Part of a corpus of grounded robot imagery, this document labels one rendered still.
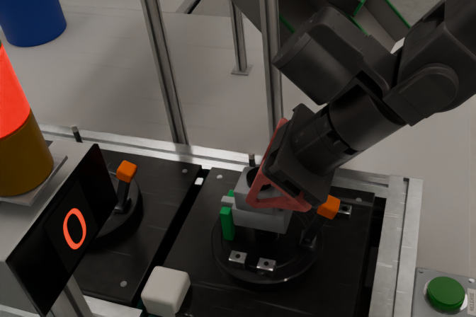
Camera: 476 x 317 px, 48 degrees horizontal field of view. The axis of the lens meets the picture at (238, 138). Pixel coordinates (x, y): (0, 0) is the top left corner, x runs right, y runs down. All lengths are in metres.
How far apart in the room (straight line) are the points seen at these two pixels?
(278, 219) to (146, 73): 0.69
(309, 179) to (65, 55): 0.95
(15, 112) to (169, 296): 0.34
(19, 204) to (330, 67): 0.27
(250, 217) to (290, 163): 0.13
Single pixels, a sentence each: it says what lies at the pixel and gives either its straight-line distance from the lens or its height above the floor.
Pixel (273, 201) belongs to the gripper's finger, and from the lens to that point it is 0.58.
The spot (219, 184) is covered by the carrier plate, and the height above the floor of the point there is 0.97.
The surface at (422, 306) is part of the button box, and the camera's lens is 0.67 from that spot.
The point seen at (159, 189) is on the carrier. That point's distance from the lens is 0.78.
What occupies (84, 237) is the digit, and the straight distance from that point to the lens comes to 0.46.
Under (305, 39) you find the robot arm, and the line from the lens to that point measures 0.46.
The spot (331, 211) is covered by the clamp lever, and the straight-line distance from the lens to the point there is 0.60.
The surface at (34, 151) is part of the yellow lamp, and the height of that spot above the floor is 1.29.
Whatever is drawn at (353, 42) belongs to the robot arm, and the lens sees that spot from 0.46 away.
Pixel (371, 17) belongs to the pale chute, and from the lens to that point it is 1.00.
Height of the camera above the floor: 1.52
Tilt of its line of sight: 41 degrees down
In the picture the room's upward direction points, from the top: 7 degrees counter-clockwise
